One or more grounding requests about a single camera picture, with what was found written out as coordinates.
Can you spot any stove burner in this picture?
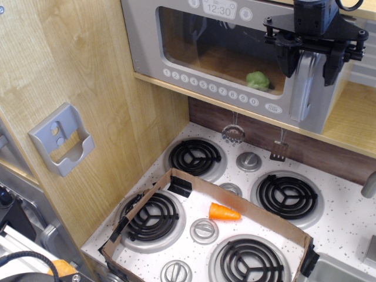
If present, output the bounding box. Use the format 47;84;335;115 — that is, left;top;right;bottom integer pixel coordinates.
120;190;186;254
208;234;292;282
250;170;324;229
163;138;227;183

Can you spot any black cable bottom left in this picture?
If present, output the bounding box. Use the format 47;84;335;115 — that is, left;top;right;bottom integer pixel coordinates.
0;250;60;282

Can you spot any hanging silver spatula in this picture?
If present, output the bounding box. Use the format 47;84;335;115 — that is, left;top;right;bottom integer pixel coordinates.
270;128;289;162

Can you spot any back right stove burner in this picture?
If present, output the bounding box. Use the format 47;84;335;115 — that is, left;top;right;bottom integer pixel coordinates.
250;170;324;229

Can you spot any silver sink basin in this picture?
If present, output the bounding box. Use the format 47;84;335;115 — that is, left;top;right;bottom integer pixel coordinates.
306;253;375;282

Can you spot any orange toy carrot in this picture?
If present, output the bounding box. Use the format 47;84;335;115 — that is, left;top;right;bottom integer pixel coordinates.
209;203;241;221

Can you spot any silver knob front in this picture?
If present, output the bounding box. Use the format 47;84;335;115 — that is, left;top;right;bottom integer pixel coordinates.
160;260;193;282

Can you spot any front right stove burner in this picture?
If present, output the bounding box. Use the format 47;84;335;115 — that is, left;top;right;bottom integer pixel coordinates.
208;234;292;282

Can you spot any brown cardboard barrier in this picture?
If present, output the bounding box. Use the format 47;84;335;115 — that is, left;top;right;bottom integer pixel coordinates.
100;169;311;281

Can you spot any silver toy microwave door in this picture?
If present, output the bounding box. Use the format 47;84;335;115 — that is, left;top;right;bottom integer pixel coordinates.
121;1;352;133

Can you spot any silver knob centre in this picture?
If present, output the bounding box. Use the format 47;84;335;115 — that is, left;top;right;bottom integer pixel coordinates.
190;218;219;245

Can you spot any silver knob back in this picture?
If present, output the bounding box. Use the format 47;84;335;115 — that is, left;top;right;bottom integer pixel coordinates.
236;152;262;172

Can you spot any grey faucet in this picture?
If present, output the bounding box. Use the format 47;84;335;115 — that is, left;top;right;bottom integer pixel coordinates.
361;172;376;199

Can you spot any green toy broccoli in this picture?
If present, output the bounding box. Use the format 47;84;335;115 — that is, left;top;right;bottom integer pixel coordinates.
246;71;270;91

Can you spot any silver knob small middle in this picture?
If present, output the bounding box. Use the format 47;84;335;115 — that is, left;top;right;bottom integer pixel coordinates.
220;183;243;197

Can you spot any back left stove burner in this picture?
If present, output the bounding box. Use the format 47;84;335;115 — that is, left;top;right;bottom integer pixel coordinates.
163;138;227;183

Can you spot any grey oven door handle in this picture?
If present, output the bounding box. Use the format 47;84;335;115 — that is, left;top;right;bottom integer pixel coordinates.
39;220;78;265

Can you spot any hanging silver strainer spoon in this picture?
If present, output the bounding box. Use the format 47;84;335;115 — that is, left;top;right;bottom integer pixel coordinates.
221;112;246;145

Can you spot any orange toy at bottom left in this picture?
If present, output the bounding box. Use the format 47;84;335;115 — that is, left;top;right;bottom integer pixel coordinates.
52;259;77;277

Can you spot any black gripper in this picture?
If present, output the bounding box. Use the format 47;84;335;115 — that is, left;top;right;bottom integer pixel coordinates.
263;1;368;86

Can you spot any front left stove burner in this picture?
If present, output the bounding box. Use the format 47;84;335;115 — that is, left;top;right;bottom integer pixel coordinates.
120;190;186;254

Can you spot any grey wall phone holder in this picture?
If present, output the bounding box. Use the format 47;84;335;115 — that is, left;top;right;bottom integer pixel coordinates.
28;102;95;177

